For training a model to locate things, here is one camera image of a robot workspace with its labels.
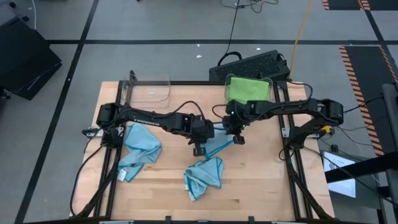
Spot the blue microfiber towel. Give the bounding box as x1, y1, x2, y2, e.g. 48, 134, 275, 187
183, 157, 224, 202
117, 123, 162, 183
203, 123, 234, 159

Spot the green microfiber towel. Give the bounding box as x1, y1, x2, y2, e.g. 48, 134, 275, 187
228, 77, 271, 105

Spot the clear plastic basket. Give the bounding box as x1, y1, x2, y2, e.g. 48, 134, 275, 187
121, 73, 171, 109
224, 73, 274, 106

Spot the black perforated computer case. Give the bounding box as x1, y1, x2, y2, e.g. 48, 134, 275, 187
208, 49, 291, 82

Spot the white lit monitor screen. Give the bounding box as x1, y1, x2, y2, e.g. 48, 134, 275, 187
322, 150, 358, 199

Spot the black equipment stand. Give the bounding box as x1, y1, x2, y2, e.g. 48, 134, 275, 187
325, 83, 398, 224

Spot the black orange-striped floor mat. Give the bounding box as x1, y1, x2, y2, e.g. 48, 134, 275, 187
322, 0, 398, 11
338, 45, 398, 157

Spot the large black flat case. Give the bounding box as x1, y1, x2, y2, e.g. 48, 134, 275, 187
0, 15, 63, 101

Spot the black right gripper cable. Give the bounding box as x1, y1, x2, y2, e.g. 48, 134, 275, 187
211, 104, 228, 126

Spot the black aluminium table frame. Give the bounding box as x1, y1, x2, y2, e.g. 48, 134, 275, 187
70, 70, 335, 224

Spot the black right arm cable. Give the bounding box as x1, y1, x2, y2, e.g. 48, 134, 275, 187
287, 80, 314, 101

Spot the black floor cable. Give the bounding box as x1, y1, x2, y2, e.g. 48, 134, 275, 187
216, 0, 279, 67

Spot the yellow cable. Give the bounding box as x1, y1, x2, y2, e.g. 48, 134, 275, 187
287, 0, 313, 80

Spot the black left base cable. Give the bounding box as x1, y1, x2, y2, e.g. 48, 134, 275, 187
63, 136, 105, 217

